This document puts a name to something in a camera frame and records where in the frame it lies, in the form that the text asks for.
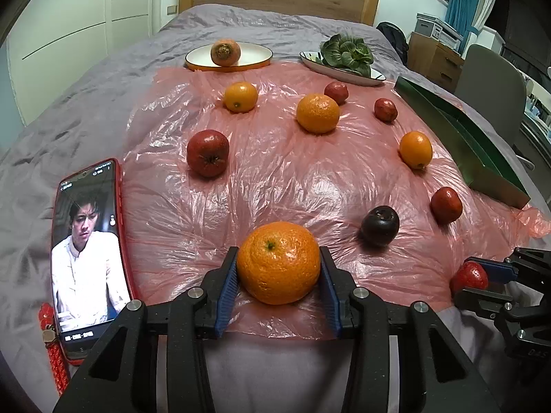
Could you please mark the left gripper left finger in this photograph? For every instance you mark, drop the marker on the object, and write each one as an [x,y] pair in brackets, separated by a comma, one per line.
[119,374]

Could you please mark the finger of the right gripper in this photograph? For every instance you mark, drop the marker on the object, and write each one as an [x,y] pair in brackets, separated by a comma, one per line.
[498,272]
[486,304]

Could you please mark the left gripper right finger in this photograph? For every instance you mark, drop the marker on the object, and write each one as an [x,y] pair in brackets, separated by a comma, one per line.
[435,374]

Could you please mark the dark purple plum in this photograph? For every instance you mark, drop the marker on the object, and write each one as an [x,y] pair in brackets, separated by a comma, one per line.
[380,226]

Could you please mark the large orange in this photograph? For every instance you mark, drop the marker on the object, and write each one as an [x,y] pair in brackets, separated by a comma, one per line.
[279,263]
[317,113]

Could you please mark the small red apple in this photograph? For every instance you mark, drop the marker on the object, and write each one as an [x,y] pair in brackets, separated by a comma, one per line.
[385,110]
[338,91]

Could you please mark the small orange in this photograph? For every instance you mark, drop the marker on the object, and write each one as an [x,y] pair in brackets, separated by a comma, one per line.
[240,97]

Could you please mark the green rectangular tray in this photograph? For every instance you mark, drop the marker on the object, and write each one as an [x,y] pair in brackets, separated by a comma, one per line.
[483,167]

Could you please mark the red cased smartphone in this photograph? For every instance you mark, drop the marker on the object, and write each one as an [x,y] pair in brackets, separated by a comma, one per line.
[91,279]

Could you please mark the white desk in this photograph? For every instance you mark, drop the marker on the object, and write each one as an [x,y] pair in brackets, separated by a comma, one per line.
[533,140]

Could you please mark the purple bed duvet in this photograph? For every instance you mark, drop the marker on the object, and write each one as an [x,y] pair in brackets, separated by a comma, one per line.
[88,124]

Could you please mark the grey office chair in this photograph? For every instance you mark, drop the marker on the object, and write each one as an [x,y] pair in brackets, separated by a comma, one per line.
[495,89]

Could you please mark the wooden nightstand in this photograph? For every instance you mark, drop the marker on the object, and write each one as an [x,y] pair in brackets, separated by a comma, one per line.
[432,59]

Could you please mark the pink plastic sheet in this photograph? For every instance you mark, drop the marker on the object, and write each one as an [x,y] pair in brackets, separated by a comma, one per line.
[180,225]

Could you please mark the white printer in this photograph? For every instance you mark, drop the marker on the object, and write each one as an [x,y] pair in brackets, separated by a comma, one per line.
[439,30]

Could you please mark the black backpack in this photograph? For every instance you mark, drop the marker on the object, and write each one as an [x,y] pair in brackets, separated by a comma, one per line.
[396,37]

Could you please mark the green leafy vegetable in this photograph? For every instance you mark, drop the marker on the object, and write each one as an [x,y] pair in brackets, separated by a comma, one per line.
[347,53]

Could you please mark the white striped oval plate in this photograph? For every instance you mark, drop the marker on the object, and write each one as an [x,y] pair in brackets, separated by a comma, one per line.
[313,60]

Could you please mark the blue curtain right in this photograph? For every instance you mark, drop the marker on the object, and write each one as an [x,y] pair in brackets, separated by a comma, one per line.
[460,15]

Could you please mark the orange rimmed white plate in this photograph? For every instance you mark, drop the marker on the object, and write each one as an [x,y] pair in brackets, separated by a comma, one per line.
[252,56]

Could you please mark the carrot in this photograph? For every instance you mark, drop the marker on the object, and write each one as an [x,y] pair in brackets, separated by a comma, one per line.
[225,52]

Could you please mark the white wardrobe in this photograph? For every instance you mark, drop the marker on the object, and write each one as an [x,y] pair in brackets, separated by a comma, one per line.
[54,42]

